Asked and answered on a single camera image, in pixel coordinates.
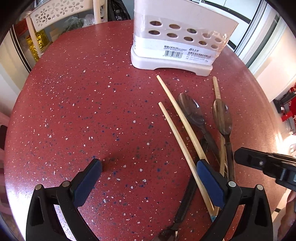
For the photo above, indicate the white utensil holder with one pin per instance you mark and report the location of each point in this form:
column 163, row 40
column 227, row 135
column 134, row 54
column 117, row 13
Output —
column 178, row 34

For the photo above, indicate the pink plastic stool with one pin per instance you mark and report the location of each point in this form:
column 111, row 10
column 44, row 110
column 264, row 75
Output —
column 5, row 208

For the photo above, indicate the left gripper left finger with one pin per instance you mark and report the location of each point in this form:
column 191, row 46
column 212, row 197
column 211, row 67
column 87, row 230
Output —
column 43, row 222

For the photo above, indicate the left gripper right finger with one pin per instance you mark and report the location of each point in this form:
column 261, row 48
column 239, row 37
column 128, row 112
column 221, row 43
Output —
column 255, row 222

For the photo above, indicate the right hand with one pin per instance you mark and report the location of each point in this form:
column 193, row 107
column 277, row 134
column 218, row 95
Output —
column 289, row 217

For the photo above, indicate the black hanging bag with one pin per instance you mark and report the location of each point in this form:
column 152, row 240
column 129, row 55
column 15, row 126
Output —
column 116, row 11

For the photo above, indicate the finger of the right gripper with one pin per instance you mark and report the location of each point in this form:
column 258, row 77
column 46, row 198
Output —
column 257, row 159

